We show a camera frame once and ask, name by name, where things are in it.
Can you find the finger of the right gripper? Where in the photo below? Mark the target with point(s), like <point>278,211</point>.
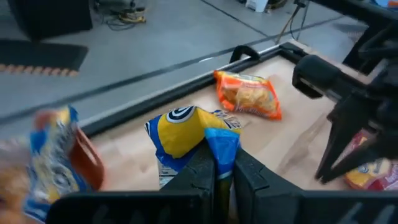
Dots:
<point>345,124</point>
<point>357,160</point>

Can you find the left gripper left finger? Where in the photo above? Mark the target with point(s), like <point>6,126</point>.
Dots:
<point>155,208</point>

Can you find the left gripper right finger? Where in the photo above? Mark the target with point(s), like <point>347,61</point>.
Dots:
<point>295,208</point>

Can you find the red Maruchan ramen pack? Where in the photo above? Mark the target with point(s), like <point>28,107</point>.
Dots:
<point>370,172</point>

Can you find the blue Maruchan ramen pack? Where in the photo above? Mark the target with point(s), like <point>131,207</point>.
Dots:
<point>183,133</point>
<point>53,155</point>

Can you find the orange Maruchan ramen pack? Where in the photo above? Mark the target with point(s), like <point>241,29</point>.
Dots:
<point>248,95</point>

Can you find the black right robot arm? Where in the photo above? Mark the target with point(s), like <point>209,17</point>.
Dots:
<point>382,46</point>

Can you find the black hazard-striped floor mat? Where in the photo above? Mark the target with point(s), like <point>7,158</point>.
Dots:
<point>40,53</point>

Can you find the black cabinet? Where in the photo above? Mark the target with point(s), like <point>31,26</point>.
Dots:
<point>49,17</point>

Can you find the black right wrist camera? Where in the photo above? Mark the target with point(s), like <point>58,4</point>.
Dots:
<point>317,73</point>

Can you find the black table frame rail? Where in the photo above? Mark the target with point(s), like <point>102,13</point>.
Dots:
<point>155,98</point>

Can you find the black frame clamp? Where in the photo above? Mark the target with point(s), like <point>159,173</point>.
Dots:
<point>244,49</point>

